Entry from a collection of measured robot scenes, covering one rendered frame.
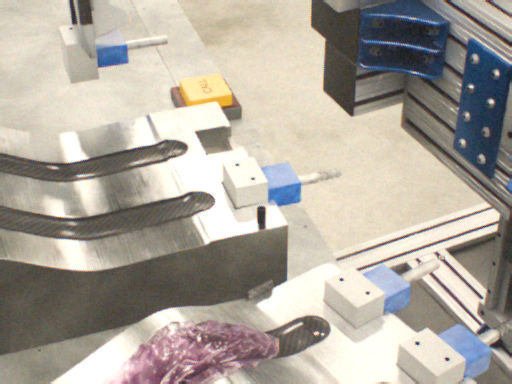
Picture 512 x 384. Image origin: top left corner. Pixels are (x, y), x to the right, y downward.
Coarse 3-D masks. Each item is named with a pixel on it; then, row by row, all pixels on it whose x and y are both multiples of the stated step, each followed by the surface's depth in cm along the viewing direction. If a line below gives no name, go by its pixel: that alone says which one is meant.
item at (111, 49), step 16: (64, 32) 128; (112, 32) 130; (64, 48) 127; (80, 48) 126; (96, 48) 127; (112, 48) 128; (128, 48) 130; (64, 64) 131; (80, 64) 127; (96, 64) 128; (112, 64) 129; (80, 80) 128
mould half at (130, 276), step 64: (0, 128) 119; (128, 128) 123; (192, 128) 123; (0, 192) 108; (64, 192) 113; (128, 192) 113; (0, 256) 99; (64, 256) 103; (128, 256) 105; (192, 256) 106; (256, 256) 109; (0, 320) 103; (64, 320) 105; (128, 320) 108
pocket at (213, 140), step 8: (208, 128) 123; (216, 128) 123; (224, 128) 123; (200, 136) 123; (208, 136) 123; (216, 136) 124; (224, 136) 124; (208, 144) 124; (216, 144) 124; (224, 144) 125; (232, 144) 123; (208, 152) 123; (216, 152) 123
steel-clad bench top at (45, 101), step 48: (0, 0) 170; (48, 0) 170; (144, 0) 170; (0, 48) 157; (48, 48) 157; (144, 48) 157; (192, 48) 157; (0, 96) 146; (48, 96) 146; (96, 96) 146; (144, 96) 146; (240, 144) 136; (288, 240) 120; (96, 336) 107
